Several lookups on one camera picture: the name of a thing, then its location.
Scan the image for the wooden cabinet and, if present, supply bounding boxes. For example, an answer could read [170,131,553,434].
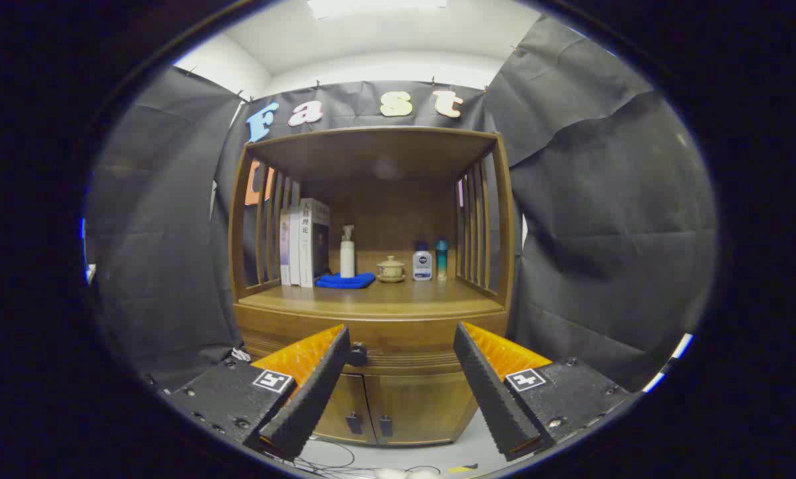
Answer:
[228,126,516,446]

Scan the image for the wooden drawer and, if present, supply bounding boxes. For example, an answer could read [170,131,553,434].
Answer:
[237,313,510,375]

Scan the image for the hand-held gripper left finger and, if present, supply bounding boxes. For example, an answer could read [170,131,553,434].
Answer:
[165,324,352,462]

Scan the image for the lilac book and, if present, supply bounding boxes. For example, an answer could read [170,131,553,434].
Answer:
[279,210,292,285]

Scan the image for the blue cloth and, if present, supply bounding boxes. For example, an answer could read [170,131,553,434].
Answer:
[315,271,376,290]

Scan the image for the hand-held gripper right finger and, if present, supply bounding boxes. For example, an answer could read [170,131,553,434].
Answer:
[452,321,631,462]

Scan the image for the floor cables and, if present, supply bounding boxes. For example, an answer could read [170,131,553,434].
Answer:
[265,436,452,478]

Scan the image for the white book with dark cover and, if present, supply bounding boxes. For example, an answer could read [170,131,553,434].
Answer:
[299,198,332,288]

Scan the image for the wooden countertop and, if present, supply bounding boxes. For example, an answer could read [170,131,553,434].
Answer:
[237,278,506,320]

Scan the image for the white pump bottle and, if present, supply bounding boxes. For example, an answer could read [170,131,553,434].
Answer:
[340,225,356,279]

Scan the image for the lidded ceramic tea bowl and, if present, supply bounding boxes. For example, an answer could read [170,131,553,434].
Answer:
[376,255,406,283]

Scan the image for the wooden cabinet door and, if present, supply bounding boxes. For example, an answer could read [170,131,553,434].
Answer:
[364,371,478,445]
[315,373,377,445]

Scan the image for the white lotion bottle blue cap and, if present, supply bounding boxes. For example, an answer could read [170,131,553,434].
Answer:
[412,241,433,282]

